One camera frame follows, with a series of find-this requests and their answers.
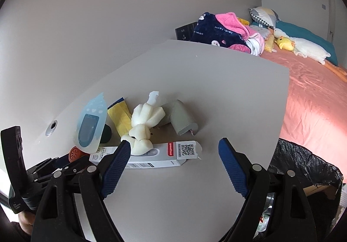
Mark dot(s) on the long white thermometer box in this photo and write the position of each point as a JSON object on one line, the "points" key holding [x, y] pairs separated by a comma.
{"points": [[168, 153]]}

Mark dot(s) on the white foam wrap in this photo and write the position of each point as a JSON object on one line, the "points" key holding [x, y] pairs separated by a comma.
{"points": [[146, 115]]}

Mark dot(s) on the black trash bag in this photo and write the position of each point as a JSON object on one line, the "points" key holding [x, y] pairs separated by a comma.
{"points": [[298, 160]]}

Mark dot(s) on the yellow packet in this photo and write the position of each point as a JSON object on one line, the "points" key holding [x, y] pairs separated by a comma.
{"points": [[119, 117]]}

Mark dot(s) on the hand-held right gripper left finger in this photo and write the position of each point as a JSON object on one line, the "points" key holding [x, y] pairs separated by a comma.
{"points": [[115, 170]]}

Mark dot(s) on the orange round lid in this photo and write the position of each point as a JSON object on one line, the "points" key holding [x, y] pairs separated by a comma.
{"points": [[75, 153]]}

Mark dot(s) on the grey corner guard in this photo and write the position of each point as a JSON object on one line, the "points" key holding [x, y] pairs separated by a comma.
{"points": [[183, 120]]}

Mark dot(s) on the white pink striped blanket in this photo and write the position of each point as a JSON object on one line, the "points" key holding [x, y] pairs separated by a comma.
{"points": [[256, 44]]}

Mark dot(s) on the yellow duck plush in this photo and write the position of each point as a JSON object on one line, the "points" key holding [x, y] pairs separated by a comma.
{"points": [[286, 43]]}

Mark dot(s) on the yellow printed cloth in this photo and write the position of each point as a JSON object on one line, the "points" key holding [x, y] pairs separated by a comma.
{"points": [[243, 21]]}

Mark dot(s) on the navy printed blanket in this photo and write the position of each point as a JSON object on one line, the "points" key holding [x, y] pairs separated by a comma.
{"points": [[211, 30]]}

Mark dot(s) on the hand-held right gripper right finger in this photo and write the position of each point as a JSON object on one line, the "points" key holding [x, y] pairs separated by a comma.
{"points": [[233, 168]]}

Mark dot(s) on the pink fleece blanket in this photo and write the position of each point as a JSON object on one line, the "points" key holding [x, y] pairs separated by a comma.
{"points": [[229, 21]]}

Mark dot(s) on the person's left hand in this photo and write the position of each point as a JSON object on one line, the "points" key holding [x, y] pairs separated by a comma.
{"points": [[25, 221]]}

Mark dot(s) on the yellow corn plush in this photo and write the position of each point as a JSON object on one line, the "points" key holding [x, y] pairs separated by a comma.
{"points": [[269, 44]]}

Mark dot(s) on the black wall panel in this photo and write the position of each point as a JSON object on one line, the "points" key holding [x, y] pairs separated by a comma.
{"points": [[185, 31]]}

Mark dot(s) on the bed with pink sheet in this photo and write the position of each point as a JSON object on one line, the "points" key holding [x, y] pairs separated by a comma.
{"points": [[311, 101]]}

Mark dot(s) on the blue translucent blister pack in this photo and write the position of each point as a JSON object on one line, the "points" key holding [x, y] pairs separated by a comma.
{"points": [[89, 128]]}

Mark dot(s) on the white goose plush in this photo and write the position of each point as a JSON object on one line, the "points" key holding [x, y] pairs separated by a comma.
{"points": [[309, 48]]}

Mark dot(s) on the teal pillow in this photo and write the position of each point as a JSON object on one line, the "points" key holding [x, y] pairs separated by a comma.
{"points": [[306, 33]]}

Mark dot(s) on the checked pillow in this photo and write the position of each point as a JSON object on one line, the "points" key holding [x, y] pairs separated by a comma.
{"points": [[263, 15]]}

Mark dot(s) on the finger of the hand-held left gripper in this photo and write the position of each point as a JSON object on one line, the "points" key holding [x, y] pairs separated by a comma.
{"points": [[78, 164], [63, 160]]}

